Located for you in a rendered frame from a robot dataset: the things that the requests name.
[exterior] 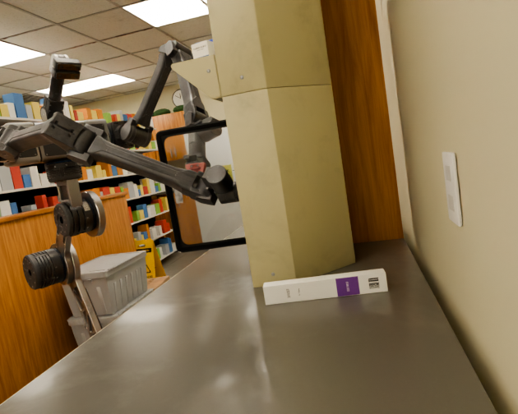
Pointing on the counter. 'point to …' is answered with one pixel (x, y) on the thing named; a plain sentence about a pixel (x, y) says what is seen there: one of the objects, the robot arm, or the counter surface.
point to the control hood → (201, 75)
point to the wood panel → (363, 118)
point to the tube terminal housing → (283, 136)
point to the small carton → (203, 49)
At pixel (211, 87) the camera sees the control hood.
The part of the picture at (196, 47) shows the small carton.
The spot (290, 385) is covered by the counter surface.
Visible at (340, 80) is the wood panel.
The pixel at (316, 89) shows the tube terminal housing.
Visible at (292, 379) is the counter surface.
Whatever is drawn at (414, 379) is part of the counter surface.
